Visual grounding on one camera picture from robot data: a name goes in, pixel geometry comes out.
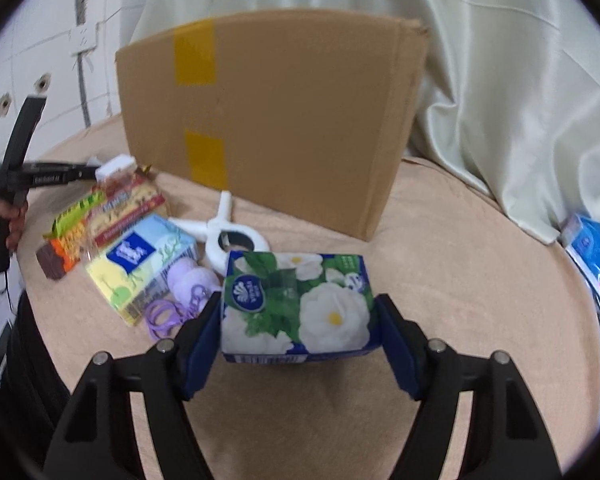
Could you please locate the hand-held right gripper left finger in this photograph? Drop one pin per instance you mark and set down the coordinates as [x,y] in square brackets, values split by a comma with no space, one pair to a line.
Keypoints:
[202,355]

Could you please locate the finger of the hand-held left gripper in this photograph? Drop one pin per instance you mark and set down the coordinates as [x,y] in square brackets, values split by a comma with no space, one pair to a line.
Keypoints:
[60,175]

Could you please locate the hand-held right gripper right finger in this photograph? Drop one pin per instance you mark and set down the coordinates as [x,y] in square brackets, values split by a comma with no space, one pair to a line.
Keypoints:
[397,345]

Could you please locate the small white box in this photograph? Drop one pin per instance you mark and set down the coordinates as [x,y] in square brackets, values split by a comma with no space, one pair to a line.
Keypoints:
[116,167]

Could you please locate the floral tissue box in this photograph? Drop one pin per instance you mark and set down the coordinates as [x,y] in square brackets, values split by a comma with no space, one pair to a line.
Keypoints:
[330,310]

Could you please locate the yellow blue tissue pack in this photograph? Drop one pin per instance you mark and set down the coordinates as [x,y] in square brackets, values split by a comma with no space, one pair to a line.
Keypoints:
[130,255]

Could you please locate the white plastic clamp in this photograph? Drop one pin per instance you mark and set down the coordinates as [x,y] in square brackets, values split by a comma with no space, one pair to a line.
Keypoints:
[215,240]

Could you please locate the brown cardboard box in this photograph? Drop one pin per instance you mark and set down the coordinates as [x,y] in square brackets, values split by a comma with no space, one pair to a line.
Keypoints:
[290,120]

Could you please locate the person's left hand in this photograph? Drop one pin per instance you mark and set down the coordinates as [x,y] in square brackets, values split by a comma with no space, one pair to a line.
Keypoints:
[15,225]

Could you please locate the orange green snack packet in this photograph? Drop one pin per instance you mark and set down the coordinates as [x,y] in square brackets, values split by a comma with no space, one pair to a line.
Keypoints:
[70,230]

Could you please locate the red yellow snack packet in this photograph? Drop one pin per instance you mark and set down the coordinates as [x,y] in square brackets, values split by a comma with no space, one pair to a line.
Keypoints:
[125,205]

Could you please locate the purple puff ball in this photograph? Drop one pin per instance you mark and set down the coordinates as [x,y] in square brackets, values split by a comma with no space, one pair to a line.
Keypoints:
[192,280]

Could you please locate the brown snack bar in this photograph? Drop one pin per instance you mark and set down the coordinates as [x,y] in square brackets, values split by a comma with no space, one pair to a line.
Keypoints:
[50,262]

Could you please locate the white curtain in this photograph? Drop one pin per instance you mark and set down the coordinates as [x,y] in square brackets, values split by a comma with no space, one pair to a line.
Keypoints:
[505,85]

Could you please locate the white wall outlet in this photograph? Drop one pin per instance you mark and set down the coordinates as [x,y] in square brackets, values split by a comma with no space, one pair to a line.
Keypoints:
[83,37]

